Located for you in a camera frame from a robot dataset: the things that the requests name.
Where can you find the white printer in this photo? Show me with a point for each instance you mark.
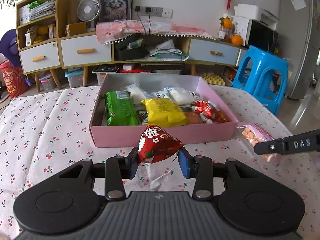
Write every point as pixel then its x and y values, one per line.
pixel 257 13

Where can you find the red box under cabinet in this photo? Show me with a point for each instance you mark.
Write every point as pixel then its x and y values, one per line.
pixel 134 70

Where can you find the yellow snack packet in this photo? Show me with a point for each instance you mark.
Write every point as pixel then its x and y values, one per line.
pixel 164 113

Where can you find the yellow egg tray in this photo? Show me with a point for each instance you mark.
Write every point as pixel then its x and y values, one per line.
pixel 212 78

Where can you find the white drawer tv cabinet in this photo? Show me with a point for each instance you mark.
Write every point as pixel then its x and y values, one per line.
pixel 83 50

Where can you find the red round snack packet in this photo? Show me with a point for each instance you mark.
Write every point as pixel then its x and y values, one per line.
pixel 157 145

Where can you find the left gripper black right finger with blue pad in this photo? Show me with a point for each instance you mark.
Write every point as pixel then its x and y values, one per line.
pixel 200 168

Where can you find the pink cloth on cabinet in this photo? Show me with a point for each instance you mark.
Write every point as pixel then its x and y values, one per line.
pixel 118 31

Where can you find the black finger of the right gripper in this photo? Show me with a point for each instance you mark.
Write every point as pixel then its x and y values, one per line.
pixel 295 144

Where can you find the silver refrigerator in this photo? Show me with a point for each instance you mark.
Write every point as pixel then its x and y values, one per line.
pixel 298 29

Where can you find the clear storage bin blue lid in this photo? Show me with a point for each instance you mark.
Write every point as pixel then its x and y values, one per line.
pixel 74 77

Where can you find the white pastry packet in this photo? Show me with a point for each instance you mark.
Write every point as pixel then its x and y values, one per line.
pixel 163 94

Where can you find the pink candy bag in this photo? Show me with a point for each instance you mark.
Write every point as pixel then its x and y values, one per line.
pixel 254 134

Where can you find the upper orange fruit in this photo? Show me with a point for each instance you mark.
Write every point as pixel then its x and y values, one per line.
pixel 226 23

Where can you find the black microwave oven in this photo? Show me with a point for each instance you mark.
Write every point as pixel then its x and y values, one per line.
pixel 261 36

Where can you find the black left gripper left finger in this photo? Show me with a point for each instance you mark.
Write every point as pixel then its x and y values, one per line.
pixel 116 169

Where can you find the red paper bag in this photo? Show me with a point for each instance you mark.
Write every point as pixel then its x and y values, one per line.
pixel 14 79

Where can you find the white desk fan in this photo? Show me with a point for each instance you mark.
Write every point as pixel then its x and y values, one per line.
pixel 88 11

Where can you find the lower orange fruit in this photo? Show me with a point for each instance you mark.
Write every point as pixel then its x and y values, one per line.
pixel 237 40

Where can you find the green snack packet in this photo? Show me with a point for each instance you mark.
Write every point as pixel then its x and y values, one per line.
pixel 120 110

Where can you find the orange fruit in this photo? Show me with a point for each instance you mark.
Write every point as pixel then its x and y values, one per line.
pixel 226 23
pixel 237 40

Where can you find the framed cat picture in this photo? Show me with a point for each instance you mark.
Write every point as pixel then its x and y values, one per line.
pixel 115 10

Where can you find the cherry print table cloth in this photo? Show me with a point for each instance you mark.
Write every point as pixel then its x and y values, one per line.
pixel 45 133

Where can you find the blue plastic stool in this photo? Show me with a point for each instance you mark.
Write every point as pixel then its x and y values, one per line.
pixel 255 75

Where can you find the white cookie snack packet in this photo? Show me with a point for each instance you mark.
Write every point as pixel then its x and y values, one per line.
pixel 195 96

